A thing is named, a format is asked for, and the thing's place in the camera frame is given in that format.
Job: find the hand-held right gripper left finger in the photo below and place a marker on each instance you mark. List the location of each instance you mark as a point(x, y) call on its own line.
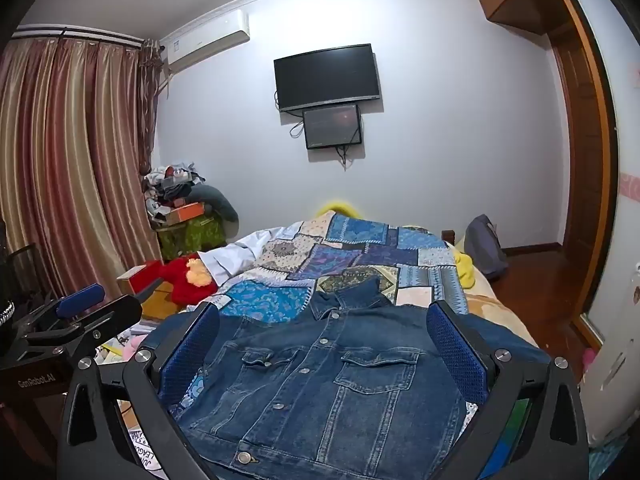
point(195, 355)

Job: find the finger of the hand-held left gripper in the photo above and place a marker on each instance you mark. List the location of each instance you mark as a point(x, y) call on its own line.
point(80, 301)
point(110, 315)

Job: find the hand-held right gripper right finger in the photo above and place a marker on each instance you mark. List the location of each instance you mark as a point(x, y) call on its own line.
point(460, 355)

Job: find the blue denim jacket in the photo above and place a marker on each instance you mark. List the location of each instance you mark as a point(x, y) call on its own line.
point(320, 370)

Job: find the pile of clothes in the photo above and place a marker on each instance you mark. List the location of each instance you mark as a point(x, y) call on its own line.
point(172, 185)

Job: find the brown cardboard box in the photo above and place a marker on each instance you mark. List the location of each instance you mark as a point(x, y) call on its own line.
point(137, 280)

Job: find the orange bed sheet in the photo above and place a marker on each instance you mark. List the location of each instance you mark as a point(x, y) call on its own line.
point(500, 310)

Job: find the red plush toy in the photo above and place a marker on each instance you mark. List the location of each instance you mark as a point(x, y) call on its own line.
point(192, 285)

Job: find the yellow plush blanket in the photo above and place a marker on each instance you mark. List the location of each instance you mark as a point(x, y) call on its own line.
point(465, 267)

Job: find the white cloth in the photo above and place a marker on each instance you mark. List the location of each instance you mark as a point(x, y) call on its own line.
point(235, 260)

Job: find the comic print paper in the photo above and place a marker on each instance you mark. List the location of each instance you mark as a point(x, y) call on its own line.
point(145, 447)

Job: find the grey backpack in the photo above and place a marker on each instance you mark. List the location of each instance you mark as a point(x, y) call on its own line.
point(485, 247)

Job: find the orange box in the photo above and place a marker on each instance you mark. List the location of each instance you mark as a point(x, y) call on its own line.
point(185, 212)

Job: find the striped red curtain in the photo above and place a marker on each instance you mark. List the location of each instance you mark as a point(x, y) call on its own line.
point(70, 160)

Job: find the blue patchwork quilt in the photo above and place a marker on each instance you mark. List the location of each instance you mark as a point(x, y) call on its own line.
point(325, 255)

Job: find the white wardrobe door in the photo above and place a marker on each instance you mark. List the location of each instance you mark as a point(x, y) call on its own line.
point(622, 285)

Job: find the white air conditioner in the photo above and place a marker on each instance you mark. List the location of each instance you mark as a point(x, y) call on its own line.
point(207, 40)

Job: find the small black wall monitor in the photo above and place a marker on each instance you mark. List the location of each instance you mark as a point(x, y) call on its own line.
point(332, 127)

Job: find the black wall television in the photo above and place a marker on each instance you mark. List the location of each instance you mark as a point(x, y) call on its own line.
point(327, 77)

